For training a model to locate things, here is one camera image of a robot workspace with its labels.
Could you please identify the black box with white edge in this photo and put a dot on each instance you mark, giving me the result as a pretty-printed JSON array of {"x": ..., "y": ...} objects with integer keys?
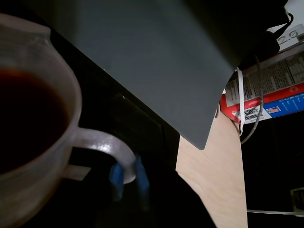
[{"x": 268, "y": 166}]

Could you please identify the black flat base with recess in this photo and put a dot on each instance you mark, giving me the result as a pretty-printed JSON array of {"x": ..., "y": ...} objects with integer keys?
[{"x": 107, "y": 95}]

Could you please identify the black gripper finger blue tape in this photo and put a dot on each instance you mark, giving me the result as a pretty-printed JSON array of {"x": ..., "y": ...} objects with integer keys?
[
  {"x": 116, "y": 180},
  {"x": 171, "y": 204}
]

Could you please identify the translucent white kettle dark liquid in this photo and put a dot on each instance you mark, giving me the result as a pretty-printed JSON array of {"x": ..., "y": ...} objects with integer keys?
[{"x": 59, "y": 59}]

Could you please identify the dark grey flat panel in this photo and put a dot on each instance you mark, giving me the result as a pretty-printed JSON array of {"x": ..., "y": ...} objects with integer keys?
[{"x": 154, "y": 59}]

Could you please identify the red cardboard box with labels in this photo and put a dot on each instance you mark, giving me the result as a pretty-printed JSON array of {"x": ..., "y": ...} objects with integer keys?
[{"x": 273, "y": 76}]

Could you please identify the white paper label with writing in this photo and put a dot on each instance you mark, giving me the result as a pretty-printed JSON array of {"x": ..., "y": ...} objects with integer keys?
[{"x": 293, "y": 35}]

